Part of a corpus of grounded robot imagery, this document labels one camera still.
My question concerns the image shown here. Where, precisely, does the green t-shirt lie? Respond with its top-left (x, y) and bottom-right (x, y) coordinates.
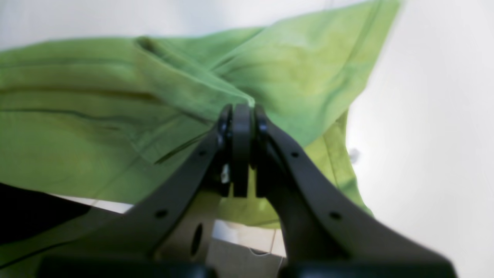
top-left (0, 0), bottom-right (402, 268)

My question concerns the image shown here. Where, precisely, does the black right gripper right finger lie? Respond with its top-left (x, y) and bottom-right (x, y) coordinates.
top-left (253, 106), bottom-right (457, 278)

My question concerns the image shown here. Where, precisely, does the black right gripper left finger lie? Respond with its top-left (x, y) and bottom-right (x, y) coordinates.
top-left (37, 105), bottom-right (233, 278)

